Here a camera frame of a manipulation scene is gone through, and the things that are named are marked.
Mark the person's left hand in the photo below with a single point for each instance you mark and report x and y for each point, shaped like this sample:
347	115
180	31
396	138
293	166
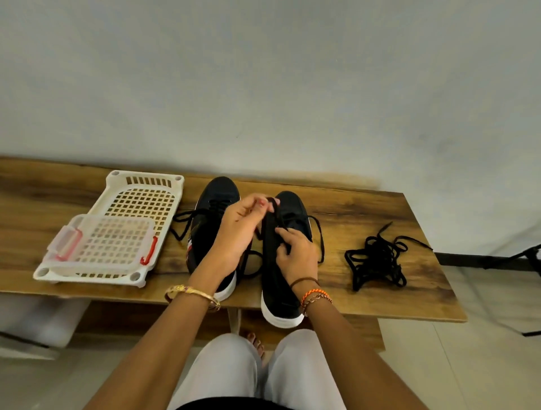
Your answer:
235	232

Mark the person's right hand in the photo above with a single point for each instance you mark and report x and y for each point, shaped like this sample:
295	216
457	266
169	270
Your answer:
297	258

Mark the black sneaker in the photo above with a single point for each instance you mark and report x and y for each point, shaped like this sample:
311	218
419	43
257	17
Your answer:
211	198
279	300

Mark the black shoelace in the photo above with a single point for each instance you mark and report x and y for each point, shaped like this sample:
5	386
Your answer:
370	270
376	258

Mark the person's left forearm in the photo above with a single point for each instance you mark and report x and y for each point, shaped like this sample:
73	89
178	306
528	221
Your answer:
148	355

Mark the person's right forearm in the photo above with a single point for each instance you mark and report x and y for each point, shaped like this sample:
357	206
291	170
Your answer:
359	359

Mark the person's black shirt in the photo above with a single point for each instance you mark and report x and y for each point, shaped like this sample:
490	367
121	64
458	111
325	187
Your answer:
232	404

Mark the white plastic lattice basket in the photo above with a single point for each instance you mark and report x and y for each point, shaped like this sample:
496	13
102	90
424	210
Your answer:
148	194

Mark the white box under table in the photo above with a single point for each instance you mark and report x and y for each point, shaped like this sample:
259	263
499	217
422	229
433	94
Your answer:
38	325

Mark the black tripod stand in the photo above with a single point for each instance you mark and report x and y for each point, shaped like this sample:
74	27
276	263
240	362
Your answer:
528	258

